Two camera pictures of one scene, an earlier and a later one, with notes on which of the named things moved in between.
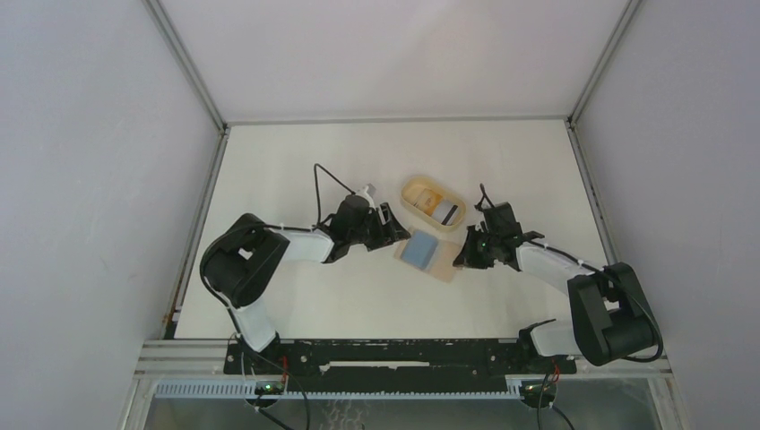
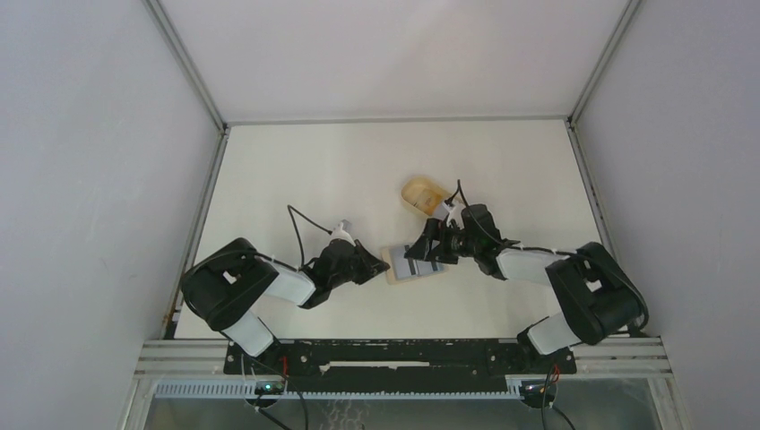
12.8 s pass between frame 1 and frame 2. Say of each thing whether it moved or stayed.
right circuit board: stayed
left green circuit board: stayed
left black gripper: moved
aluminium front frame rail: stayed
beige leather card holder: moved
